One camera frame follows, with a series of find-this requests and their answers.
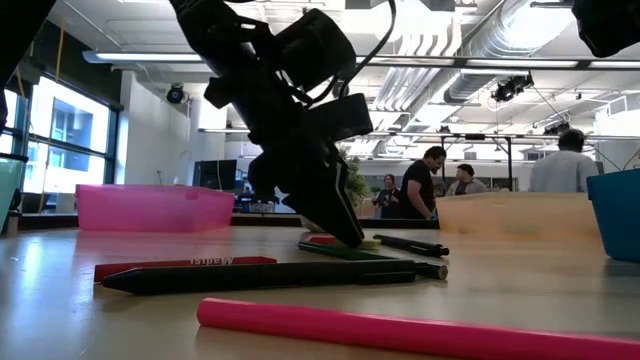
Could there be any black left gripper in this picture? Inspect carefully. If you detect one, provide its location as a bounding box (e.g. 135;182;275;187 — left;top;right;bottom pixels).
203;64;374;249

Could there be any pink eraser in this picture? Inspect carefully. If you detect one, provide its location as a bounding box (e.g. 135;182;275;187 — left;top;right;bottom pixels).
299;231;346;247

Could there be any green pencil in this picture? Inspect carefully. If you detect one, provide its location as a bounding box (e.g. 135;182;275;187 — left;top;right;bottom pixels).
298;241;449;281

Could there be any yellow eraser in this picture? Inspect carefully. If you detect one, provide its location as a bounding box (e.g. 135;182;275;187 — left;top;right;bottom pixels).
339;239;382;252

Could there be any black pen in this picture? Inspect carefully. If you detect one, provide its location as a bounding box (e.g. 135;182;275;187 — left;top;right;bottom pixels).
373;234;451;259
101;258;420;297

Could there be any red marker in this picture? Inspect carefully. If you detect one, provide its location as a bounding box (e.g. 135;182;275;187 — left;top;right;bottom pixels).
93;256;278;284

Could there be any green artificial plant in pot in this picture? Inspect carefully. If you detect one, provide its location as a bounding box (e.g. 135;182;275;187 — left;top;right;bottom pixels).
299;157;370;234

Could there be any black computer monitor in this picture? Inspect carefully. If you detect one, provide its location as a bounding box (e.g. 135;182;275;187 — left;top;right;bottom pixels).
193;159;239;192

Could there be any person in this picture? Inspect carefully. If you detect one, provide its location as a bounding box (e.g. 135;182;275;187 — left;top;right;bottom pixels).
445;163;489;197
398;145;448;221
372;173;402;220
528;128;600;194

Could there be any pink translucent plastic bin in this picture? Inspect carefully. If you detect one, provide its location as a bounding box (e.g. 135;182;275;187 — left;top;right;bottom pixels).
75;183;236;234

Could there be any black round ceiling speaker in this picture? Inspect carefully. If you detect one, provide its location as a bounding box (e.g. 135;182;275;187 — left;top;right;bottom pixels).
166;83;187;105

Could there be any white ceiling light bar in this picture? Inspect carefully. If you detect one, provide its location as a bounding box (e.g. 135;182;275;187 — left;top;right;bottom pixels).
82;49;206;65

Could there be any large office window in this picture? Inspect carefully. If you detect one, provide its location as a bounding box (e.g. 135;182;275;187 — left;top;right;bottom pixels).
0;74;122;197

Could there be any black ceiling spotlight cluster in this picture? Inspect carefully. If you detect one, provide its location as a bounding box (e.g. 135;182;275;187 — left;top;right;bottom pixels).
491;72;536;104

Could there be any long ceiling light beam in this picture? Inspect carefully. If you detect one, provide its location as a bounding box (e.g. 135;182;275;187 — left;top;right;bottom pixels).
355;55;640;72

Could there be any blue plastic bin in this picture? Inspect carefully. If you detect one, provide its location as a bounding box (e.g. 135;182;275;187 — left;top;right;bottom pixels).
586;168;640;265

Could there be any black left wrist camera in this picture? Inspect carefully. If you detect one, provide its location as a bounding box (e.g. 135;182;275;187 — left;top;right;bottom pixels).
273;8;357;94

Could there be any black left camera cable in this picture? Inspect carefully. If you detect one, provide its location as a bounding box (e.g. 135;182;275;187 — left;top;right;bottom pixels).
338;0;398;99

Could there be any black neighbouring rig frame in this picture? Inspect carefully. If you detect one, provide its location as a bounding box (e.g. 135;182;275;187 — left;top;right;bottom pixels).
349;130;517;194

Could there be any silver ceiling air duct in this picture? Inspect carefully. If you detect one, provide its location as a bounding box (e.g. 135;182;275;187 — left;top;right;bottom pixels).
443;0;576;104

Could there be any black aluminium table frame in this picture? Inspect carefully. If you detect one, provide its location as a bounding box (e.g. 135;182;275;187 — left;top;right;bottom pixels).
0;0;441;231

